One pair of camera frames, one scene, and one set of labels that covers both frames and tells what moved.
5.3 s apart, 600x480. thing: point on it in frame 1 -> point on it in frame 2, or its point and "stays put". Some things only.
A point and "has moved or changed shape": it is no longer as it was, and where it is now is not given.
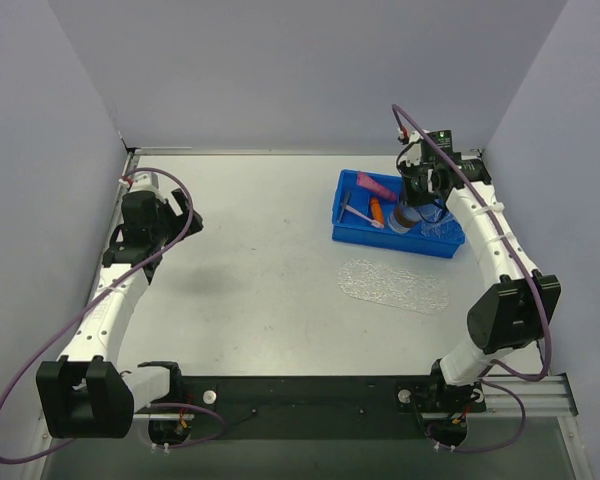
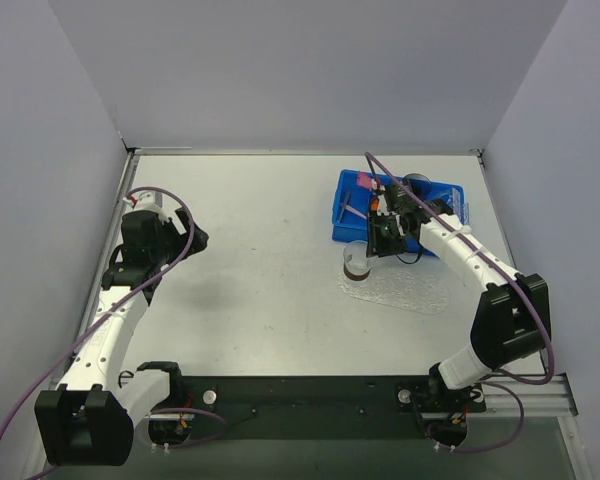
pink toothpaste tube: [366, 181] stays put
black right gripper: [415, 186] -> [376, 232]
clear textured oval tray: [406, 289] stays put
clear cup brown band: [398, 213] has moved or changed shape
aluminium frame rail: [551, 397] stays put
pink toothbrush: [364, 216] stays put
